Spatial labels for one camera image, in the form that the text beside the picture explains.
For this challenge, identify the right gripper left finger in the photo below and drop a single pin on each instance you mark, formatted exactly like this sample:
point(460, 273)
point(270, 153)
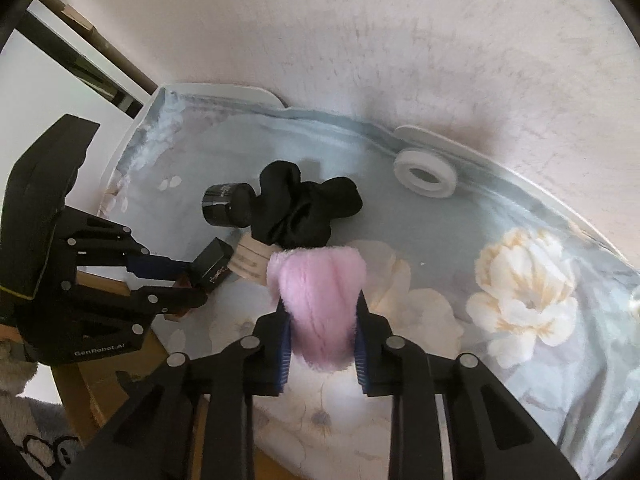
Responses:
point(192, 419)

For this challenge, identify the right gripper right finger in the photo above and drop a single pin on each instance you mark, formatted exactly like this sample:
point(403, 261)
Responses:
point(451, 418)

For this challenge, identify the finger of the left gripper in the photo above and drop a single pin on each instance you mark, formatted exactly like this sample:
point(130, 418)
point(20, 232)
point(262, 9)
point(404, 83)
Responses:
point(174, 300)
point(159, 268)

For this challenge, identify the black round jar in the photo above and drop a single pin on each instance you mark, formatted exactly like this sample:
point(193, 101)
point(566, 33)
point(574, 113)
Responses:
point(228, 205)

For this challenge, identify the beige wooden spool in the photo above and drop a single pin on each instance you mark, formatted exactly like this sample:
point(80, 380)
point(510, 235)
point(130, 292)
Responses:
point(250, 259)

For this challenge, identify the black scrunchie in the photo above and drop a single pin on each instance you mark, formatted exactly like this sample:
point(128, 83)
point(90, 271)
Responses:
point(290, 212)

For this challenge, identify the pink fluffy pompom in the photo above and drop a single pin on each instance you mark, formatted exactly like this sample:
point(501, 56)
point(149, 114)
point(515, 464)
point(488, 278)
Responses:
point(320, 289)

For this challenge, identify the red lipstick tube black cap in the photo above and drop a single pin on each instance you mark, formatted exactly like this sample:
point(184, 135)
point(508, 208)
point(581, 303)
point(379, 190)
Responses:
point(210, 267)

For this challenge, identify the cardboard box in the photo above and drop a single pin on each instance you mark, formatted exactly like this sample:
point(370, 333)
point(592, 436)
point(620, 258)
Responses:
point(91, 394)

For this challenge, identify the blue plush rug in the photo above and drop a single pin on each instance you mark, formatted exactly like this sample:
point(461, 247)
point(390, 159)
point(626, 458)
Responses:
point(36, 439)

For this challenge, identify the light blue floral cloth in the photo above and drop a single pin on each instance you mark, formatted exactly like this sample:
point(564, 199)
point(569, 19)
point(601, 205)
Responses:
point(490, 270)

